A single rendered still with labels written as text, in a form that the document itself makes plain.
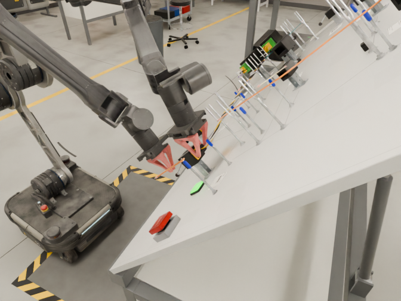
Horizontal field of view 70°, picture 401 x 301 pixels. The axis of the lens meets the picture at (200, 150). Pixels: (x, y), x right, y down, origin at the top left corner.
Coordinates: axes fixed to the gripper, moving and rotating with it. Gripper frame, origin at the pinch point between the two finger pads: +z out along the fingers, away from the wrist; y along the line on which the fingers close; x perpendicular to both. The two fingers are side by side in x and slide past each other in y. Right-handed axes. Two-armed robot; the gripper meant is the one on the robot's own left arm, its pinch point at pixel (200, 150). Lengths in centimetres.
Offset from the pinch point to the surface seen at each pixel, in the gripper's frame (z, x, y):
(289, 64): -8.9, -20.5, 24.8
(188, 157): 0.4, 3.1, -2.2
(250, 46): -2, 20, 96
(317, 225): 50, -15, 22
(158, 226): 4.5, 1.0, -22.7
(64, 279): 69, 126, -18
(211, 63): 52, 191, 326
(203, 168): 6.3, 2.6, 0.6
